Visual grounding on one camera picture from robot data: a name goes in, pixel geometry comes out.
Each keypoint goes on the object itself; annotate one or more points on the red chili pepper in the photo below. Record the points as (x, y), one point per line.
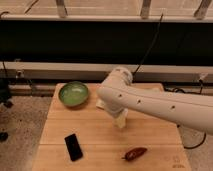
(134, 154)

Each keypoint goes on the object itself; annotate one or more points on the green ceramic bowl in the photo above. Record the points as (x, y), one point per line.
(73, 94)

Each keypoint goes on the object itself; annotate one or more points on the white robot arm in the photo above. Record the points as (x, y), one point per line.
(190, 110)

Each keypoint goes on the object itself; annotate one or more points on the grey metal rail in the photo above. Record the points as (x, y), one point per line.
(85, 71)

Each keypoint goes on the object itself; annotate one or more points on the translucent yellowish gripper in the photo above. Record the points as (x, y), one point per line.
(120, 120)

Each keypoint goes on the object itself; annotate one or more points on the black chair base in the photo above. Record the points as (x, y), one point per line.
(5, 96)

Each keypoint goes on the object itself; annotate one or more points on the black rectangular eraser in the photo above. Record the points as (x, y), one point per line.
(73, 147)

